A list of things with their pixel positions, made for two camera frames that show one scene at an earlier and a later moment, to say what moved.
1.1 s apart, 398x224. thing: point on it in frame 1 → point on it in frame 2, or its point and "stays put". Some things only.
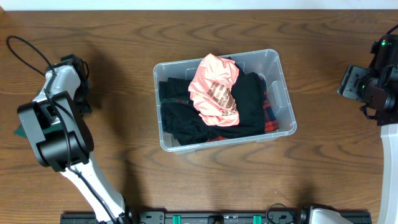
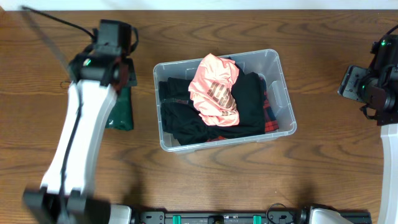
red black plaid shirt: [270, 122] stays put
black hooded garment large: [248, 92] stays put
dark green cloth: [55, 127] → [122, 117]
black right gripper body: [357, 74] stays put
